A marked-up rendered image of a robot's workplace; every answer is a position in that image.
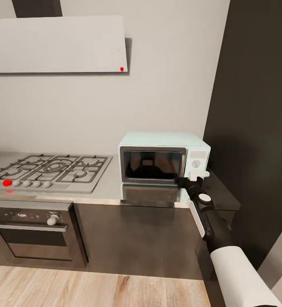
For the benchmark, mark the fridge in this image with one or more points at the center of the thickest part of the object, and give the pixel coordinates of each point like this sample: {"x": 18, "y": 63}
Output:
{"x": 244, "y": 130}

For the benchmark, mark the oven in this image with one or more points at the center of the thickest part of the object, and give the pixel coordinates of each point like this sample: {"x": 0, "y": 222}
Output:
{"x": 41, "y": 233}

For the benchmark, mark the microwave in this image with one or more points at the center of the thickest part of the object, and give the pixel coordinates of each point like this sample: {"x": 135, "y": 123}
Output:
{"x": 154, "y": 157}

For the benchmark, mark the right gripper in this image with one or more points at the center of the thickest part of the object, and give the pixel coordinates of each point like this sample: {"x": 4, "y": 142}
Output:
{"x": 184, "y": 182}

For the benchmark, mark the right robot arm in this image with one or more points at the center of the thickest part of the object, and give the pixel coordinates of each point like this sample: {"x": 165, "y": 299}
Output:
{"x": 241, "y": 285}

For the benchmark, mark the burner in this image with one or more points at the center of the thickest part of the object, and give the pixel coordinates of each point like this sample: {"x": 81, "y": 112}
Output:
{"x": 54, "y": 172}

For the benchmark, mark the range hood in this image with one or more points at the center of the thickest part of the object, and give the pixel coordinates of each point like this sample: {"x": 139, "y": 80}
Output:
{"x": 40, "y": 39}

